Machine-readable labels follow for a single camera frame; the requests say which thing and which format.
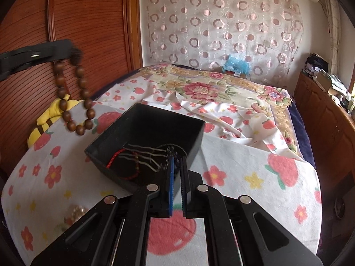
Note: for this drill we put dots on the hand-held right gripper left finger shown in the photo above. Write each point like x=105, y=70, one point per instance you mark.
x=171, y=183

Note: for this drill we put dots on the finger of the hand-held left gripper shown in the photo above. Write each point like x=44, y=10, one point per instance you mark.
x=65, y=50

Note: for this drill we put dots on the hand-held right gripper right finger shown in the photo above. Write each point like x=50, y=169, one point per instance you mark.
x=184, y=184

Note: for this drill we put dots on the black plastic box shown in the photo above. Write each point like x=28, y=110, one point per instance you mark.
x=155, y=124

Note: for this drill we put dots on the brown wooden wardrobe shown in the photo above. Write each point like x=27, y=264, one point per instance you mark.
x=91, y=19

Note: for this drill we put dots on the yellow striped plush toy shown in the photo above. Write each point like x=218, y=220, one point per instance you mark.
x=50, y=116

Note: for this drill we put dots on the strawberry print bed sheet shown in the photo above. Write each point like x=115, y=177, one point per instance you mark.
x=249, y=158

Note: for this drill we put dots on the floral blanket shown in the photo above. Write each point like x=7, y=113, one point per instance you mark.
x=199, y=88

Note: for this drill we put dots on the small cardboard box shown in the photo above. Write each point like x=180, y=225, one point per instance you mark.
x=235, y=74

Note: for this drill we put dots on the dark blue mattress cover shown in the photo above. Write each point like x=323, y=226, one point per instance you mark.
x=301, y=135

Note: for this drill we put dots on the blue plastic bag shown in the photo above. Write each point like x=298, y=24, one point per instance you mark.
x=237, y=63

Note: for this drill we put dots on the wooden cabinet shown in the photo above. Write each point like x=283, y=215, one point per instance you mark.
x=319, y=110

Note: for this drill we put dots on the round metal bowl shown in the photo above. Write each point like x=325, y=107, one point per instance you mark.
x=339, y=208

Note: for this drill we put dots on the circle pattern sheer curtain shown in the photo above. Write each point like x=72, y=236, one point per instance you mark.
x=222, y=19

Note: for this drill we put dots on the pile of boxes and papers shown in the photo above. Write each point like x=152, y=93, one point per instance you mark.
x=330, y=80

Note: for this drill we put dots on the pale window curtain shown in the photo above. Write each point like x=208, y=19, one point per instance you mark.
x=334, y=19

